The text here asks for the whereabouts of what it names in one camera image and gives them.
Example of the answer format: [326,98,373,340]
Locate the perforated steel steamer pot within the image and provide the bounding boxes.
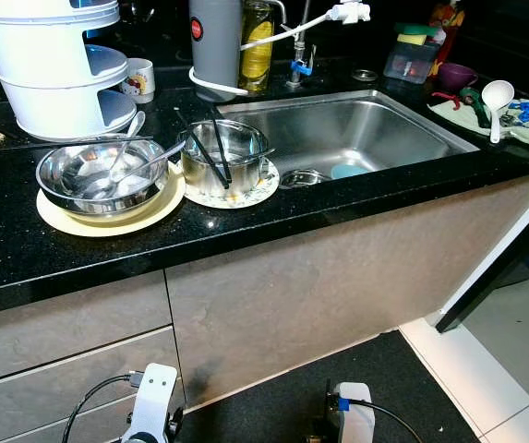
[280,168,330,190]

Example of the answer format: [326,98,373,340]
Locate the light blue plate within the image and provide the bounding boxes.
[329,163,373,181]

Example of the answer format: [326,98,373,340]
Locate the black floor mat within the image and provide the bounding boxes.
[176,330,482,443]

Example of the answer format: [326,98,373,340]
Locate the shallow grey drawer front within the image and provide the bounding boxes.
[0,269,174,389]

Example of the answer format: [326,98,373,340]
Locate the grey stone cabinet front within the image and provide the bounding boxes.
[165,169,529,412]

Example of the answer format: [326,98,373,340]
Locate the deep grey drawer front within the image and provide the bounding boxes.
[0,328,184,443]

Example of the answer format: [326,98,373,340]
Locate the floral patterned plate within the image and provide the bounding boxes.
[183,157,281,210]

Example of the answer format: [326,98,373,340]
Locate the small steel pot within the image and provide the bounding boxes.
[179,120,276,198]

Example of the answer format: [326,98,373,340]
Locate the wide steel bowl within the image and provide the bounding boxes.
[35,137,173,218]

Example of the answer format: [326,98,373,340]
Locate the stainless steel sink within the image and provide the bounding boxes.
[216,90,480,190]

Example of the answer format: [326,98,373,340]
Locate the light green cloth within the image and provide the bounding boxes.
[427,95,529,149]

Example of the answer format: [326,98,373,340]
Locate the white printed mug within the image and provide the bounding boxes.
[121,57,156,104]

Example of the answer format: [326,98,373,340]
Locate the white tiered storage rack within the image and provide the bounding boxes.
[0,0,128,142]

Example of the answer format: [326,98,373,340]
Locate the clear plastic container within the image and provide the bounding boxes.
[382,42,436,86]

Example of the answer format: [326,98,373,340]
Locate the purple cup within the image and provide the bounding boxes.
[437,63,479,93]

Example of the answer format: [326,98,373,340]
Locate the blue plastic clip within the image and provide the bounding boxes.
[507,100,529,126]

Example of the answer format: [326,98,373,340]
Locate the white plastic ladle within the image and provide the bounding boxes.
[479,79,516,144]

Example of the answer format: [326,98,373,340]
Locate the grey thermos jug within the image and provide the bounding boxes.
[187,0,245,102]

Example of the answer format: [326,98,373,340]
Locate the steel faucet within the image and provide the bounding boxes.
[285,0,316,90]

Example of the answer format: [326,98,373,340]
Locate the yellow oil bottle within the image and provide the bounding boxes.
[239,0,276,93]

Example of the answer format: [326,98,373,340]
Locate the green sponge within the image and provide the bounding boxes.
[395,23,440,38]

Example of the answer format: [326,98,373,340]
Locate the white faucet filter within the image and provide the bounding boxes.
[327,0,373,26]

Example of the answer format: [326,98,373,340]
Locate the red printed bottle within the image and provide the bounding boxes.
[428,0,466,70]

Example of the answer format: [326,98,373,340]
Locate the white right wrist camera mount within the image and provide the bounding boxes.
[333,381,376,443]

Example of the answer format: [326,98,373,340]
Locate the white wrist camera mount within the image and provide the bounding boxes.
[121,363,179,443]
[333,381,376,443]

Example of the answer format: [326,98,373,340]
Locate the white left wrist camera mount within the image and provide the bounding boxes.
[121,363,179,443]

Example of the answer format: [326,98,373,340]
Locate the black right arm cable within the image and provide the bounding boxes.
[338,397,424,443]

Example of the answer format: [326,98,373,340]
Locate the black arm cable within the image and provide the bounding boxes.
[338,397,424,443]
[61,369,145,443]

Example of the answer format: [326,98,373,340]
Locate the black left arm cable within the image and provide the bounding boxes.
[61,369,145,443]

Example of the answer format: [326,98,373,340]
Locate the red handled pliers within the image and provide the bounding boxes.
[430,90,468,107]

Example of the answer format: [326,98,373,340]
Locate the green handled tool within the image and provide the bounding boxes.
[458,86,493,130]

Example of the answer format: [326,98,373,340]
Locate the white hose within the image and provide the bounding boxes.
[187,7,339,101]

